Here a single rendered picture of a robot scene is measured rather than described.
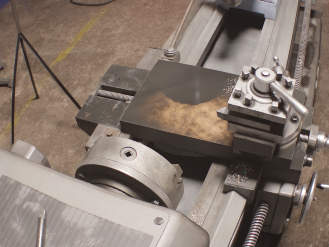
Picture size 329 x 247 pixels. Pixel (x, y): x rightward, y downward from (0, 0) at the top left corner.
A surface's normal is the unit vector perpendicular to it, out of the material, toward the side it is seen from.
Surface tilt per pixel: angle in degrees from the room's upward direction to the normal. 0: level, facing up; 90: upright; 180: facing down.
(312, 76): 0
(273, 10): 90
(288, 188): 0
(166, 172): 52
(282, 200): 90
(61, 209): 0
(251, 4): 90
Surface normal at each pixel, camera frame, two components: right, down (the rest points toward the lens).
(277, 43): -0.71, -0.64
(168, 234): 0.29, -0.56
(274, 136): -0.39, 0.68
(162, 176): 0.66, -0.29
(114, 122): -0.07, -0.70
